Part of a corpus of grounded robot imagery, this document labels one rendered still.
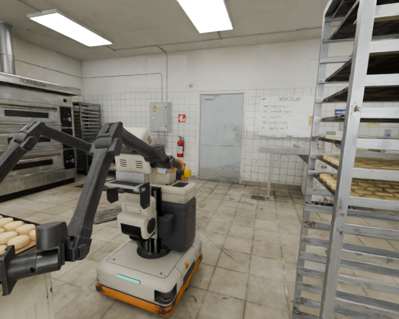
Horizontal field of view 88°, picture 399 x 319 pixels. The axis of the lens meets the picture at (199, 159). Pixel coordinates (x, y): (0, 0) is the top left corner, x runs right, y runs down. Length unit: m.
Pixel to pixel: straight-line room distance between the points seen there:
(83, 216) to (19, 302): 0.30
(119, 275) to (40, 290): 0.83
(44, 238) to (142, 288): 1.04
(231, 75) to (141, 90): 2.28
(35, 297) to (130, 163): 0.79
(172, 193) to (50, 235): 1.04
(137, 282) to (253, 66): 4.36
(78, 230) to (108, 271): 1.04
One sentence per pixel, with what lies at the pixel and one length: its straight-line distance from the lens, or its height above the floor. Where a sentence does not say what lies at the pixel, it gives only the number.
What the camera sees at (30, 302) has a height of 0.71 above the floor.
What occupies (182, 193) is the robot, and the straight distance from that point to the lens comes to 1.56.
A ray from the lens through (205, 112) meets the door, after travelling 4.94.
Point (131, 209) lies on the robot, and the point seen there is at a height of 0.71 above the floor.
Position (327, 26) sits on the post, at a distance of 1.27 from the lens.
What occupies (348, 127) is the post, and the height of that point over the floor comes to 1.28.
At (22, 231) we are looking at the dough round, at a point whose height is 0.92.
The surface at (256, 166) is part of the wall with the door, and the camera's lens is 4.78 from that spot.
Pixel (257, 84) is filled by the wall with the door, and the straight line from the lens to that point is 4.80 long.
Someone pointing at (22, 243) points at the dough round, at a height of 0.92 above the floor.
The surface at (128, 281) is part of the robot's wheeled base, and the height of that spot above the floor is 0.23.
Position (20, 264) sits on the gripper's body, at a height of 0.92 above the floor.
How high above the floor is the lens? 1.27
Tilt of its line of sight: 9 degrees down
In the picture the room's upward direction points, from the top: 1 degrees clockwise
